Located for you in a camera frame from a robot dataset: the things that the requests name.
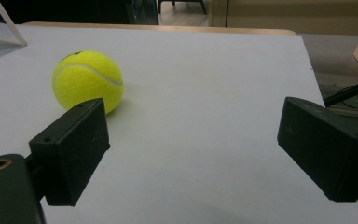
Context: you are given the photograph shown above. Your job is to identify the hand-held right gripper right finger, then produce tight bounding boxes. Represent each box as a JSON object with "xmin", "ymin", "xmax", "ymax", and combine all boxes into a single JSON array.
[{"xmin": 276, "ymin": 96, "xmax": 358, "ymax": 203}]

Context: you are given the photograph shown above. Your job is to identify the beige cabinet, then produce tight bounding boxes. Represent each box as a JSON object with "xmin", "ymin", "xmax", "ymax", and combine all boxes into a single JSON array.
[{"xmin": 208, "ymin": 0, "xmax": 358, "ymax": 37}]

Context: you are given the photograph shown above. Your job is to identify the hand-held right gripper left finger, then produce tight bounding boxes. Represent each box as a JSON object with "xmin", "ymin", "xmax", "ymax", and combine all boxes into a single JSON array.
[{"xmin": 28, "ymin": 97, "xmax": 111, "ymax": 207}]

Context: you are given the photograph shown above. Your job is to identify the dark chair legs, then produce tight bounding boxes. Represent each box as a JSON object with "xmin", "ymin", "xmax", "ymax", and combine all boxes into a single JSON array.
[{"xmin": 157, "ymin": 0, "xmax": 208, "ymax": 16}]

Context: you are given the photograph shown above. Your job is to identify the yellow tennis ball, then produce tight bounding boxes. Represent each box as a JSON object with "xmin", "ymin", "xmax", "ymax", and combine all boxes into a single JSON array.
[{"xmin": 51, "ymin": 50, "xmax": 125, "ymax": 115}]

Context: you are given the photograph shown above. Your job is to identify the black metal stand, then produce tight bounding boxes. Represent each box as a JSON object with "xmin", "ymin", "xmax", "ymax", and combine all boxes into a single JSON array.
[{"xmin": 323, "ymin": 77, "xmax": 358, "ymax": 108}]

